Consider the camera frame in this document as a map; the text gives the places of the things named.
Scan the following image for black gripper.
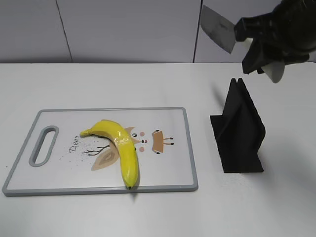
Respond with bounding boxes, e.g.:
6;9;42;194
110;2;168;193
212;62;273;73
234;0;316;74

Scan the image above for white-handled kitchen knife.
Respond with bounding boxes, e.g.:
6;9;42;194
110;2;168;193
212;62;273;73
200;5;285;83

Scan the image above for yellow plastic banana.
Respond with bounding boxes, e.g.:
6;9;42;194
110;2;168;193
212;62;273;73
79;119;139;190

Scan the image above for black knife stand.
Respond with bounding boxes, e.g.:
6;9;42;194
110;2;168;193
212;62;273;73
210;78;266;173

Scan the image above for white grey-rimmed cutting board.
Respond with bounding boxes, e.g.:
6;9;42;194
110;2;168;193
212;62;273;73
2;107;198;197

